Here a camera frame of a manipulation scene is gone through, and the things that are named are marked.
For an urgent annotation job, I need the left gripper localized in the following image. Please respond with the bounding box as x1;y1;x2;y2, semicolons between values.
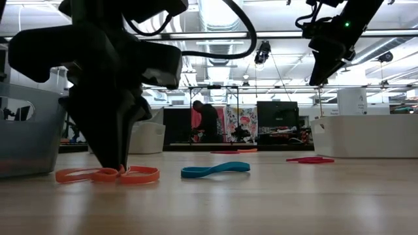
8;24;153;170

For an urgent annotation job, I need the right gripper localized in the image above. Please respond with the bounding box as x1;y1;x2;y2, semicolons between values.
303;16;363;87

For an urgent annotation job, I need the blue rubber band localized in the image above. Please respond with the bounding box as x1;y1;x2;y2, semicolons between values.
181;161;251;179

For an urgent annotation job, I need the white plastic basket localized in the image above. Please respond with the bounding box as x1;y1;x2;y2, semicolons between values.
128;121;167;155
310;114;418;159

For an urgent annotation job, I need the white printed box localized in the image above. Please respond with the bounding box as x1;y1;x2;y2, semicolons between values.
336;87;368;116

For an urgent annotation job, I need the grey cloth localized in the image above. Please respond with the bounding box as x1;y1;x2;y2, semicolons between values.
150;106;165;125

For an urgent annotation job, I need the black monitor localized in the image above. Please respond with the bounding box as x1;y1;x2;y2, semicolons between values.
257;101;300;128

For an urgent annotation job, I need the pink cloth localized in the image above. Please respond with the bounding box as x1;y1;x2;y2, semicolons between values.
192;106;226;133

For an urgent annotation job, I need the grey translucent plastic basket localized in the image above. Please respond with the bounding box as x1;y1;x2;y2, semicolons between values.
0;81;68;179

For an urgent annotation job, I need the person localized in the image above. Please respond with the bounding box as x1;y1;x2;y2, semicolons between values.
191;100;220;144

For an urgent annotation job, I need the floral cloth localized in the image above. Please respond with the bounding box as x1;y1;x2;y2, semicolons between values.
224;104;259;144

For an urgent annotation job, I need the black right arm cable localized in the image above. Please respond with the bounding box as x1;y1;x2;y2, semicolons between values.
295;1;327;31

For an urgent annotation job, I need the silver ceiling duct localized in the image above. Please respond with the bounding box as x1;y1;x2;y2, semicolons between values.
349;35;418;65
197;0;244;66

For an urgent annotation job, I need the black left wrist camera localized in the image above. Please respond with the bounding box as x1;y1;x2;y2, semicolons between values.
140;41;183;90

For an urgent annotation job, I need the black aluminium table frame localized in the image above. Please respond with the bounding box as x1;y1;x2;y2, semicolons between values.
58;143;314;153

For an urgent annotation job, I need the black overhead frame bar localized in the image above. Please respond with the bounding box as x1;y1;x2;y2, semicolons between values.
137;29;418;42

